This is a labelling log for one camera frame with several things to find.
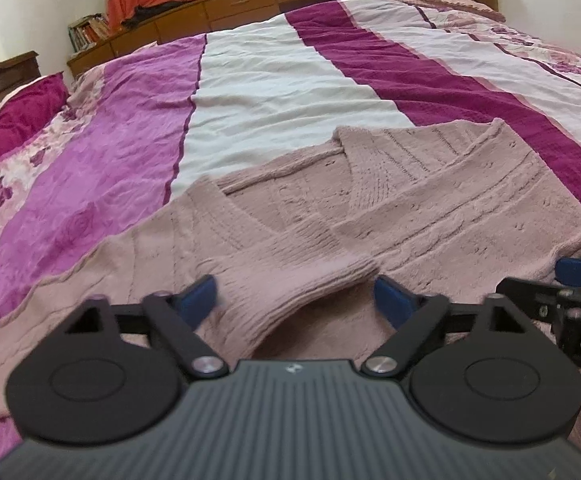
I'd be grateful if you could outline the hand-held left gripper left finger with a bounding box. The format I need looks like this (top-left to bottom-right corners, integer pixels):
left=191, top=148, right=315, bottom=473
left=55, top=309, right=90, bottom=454
left=63, top=275, right=230, bottom=378

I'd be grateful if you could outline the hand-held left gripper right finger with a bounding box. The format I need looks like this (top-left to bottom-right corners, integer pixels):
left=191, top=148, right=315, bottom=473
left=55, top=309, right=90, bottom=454
left=361, top=275, right=523, bottom=378

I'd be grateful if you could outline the pink knitted cardigan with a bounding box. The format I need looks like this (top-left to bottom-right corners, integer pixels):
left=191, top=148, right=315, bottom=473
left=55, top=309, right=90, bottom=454
left=0, top=119, right=581, bottom=480

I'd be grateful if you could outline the striped magenta and white bedspread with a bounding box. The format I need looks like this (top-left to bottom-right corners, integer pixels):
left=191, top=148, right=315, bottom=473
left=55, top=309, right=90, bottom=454
left=0, top=0, right=581, bottom=480

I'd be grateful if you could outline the magenta pillow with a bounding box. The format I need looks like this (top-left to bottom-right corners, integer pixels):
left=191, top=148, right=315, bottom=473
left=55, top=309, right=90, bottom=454
left=0, top=73, right=70, bottom=176

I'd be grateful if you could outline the row of books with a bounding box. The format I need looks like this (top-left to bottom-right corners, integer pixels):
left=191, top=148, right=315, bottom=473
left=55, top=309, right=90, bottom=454
left=67, top=14, right=112, bottom=54

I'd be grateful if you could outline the dark cloth on cabinet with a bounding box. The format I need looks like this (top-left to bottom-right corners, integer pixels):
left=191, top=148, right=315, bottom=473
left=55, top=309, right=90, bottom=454
left=120, top=2, right=206, bottom=30

